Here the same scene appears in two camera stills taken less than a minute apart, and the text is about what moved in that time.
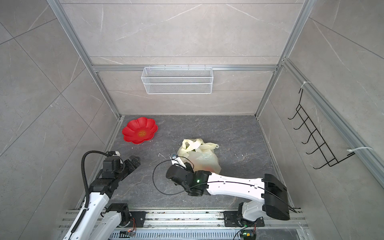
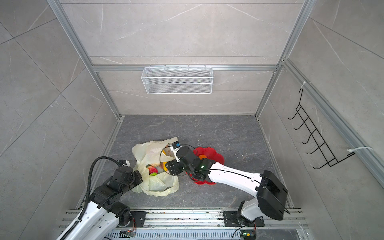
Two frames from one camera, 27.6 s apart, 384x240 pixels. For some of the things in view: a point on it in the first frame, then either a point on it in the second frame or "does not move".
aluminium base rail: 190,219 does not move
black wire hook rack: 331,159 does not move
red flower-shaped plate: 139,129 to 210,153
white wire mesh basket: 177,80 does not move
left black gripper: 132,167 to 137,175
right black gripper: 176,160 does not move
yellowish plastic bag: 201,154 to 161,151
